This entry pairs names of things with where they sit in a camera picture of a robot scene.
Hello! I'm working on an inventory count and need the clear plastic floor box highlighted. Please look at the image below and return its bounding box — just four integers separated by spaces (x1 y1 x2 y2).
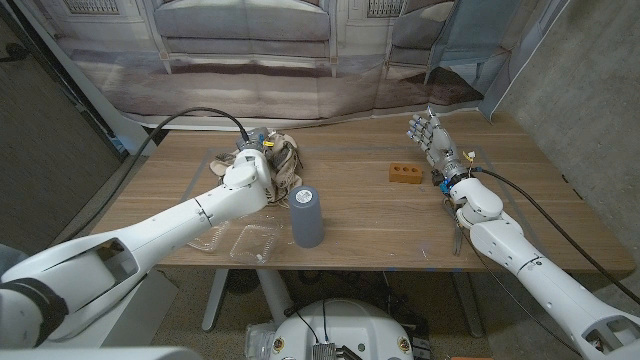
243 322 279 360

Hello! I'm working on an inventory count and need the black door handle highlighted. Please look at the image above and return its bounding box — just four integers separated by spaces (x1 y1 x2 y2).
0 42 29 64

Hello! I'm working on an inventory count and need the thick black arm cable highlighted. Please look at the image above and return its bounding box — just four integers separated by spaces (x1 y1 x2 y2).
62 106 251 244
472 167 640 306

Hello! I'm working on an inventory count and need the orange brick block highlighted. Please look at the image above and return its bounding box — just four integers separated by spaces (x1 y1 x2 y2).
388 162 424 185

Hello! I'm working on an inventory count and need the printed sofa room backdrop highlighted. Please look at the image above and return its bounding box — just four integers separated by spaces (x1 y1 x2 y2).
12 0 571 132

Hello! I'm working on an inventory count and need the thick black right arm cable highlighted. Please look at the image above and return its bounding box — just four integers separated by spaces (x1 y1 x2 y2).
472 167 640 306

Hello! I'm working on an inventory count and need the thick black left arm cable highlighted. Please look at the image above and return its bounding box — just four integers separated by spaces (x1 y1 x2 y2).
62 106 251 244

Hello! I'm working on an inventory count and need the white table leg frame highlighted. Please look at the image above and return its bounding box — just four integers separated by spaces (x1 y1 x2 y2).
201 268 485 339

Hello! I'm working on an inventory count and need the beige plaid fringed scarf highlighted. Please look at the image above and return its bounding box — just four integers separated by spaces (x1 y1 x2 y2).
208 130 305 204

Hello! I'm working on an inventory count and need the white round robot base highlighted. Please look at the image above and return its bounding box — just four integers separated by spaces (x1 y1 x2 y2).
268 298 415 360

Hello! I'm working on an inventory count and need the black round floor object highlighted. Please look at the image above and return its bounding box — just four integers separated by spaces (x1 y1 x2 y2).
225 269 260 296

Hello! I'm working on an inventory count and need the person's leg in jeans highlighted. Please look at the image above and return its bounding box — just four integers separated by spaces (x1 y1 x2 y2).
0 243 21 276

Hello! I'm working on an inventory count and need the clear plastic clamshell container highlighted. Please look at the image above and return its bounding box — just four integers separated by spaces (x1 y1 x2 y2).
187 214 284 265

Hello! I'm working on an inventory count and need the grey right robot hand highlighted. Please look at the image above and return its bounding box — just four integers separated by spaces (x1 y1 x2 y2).
407 106 471 186

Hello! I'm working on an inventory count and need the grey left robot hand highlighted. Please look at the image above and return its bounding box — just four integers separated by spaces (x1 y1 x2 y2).
234 126 275 155

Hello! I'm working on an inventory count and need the grey upturned cup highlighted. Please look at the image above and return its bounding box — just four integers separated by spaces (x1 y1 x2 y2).
288 185 325 249

